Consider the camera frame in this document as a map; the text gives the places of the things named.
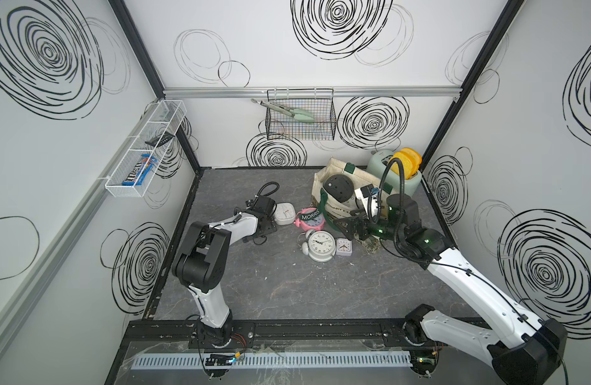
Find clock face down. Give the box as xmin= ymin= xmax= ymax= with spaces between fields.
xmin=323 ymin=174 xmax=355 ymax=204

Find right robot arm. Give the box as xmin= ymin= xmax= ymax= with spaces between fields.
xmin=334 ymin=194 xmax=568 ymax=384

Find black wire basket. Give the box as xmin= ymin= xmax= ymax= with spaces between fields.
xmin=263 ymin=88 xmax=337 ymax=141

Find mint green toaster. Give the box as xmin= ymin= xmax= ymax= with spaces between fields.
xmin=366 ymin=148 xmax=424 ymax=199

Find yellow toast slice back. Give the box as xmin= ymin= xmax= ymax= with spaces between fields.
xmin=401 ymin=148 xmax=422 ymax=168

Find white twin bell clock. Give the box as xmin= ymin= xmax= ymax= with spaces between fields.
xmin=301 ymin=229 xmax=336 ymax=263

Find cream canvas tote bag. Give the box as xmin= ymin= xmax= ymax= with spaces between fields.
xmin=311 ymin=157 xmax=399 ymax=253

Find black remote control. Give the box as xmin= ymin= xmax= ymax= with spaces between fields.
xmin=145 ymin=133 xmax=174 ymax=149

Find yellow toast slice front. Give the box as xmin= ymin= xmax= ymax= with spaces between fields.
xmin=392 ymin=150 xmax=420 ymax=180

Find white wire wall shelf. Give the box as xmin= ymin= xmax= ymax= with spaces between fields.
xmin=106 ymin=99 xmax=186 ymax=198

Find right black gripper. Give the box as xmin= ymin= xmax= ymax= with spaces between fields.
xmin=333 ymin=205 xmax=404 ymax=244

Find white cable duct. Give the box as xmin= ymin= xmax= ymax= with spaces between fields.
xmin=131 ymin=351 xmax=412 ymax=371

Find pink round alarm clock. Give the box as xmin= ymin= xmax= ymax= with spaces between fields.
xmin=294 ymin=207 xmax=326 ymax=231

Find yellow toast slice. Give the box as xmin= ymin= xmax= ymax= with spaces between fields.
xmin=401 ymin=148 xmax=422 ymax=168
xmin=392 ymin=150 xmax=420 ymax=180

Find green kitchen tongs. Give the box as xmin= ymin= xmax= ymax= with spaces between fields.
xmin=250 ymin=98 xmax=316 ymax=123

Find blue candy packet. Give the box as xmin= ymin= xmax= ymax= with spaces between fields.
xmin=122 ymin=154 xmax=157 ymax=186

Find small white square clock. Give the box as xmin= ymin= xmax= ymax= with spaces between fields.
xmin=335 ymin=238 xmax=353 ymax=257

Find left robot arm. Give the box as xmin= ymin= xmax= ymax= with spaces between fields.
xmin=172 ymin=196 xmax=277 ymax=347

